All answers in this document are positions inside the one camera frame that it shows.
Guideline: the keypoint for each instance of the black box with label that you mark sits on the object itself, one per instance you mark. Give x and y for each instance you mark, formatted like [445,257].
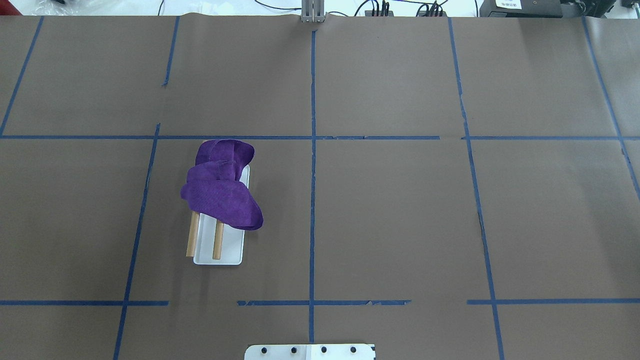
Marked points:
[521,9]

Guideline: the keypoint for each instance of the lower wooden rack rod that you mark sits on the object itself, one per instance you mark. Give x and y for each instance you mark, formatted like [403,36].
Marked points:
[218,240]

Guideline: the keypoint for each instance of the aluminium frame post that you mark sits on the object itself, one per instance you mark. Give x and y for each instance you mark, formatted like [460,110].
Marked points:
[313,11]

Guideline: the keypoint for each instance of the purple microfiber towel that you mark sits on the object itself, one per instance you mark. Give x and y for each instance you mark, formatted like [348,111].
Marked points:
[213,185]

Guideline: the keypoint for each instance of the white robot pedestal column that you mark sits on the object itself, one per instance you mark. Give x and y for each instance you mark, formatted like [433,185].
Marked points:
[327,351]

